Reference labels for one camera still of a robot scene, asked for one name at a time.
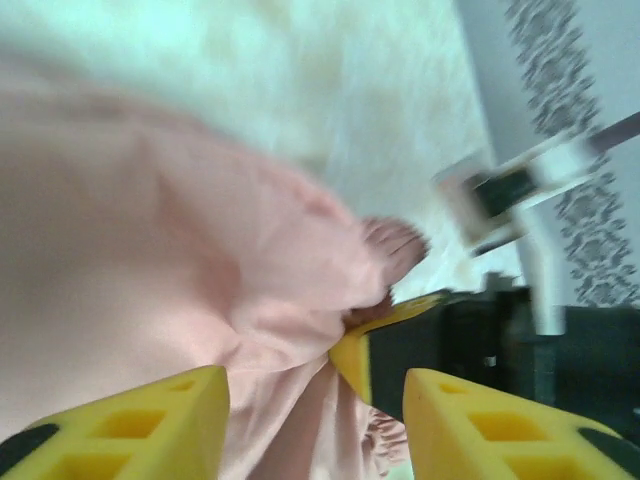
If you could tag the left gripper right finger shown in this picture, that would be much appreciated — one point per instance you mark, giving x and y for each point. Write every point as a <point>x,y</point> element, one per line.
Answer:
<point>430,425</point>

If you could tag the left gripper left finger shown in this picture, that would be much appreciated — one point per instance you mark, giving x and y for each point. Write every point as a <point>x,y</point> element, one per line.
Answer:
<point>200,400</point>

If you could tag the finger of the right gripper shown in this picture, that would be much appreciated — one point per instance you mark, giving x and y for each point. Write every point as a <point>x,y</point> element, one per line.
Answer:
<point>415,309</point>
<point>355,365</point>

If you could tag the pink shorts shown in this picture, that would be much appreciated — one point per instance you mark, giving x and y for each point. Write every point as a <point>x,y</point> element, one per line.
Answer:
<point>150,250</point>

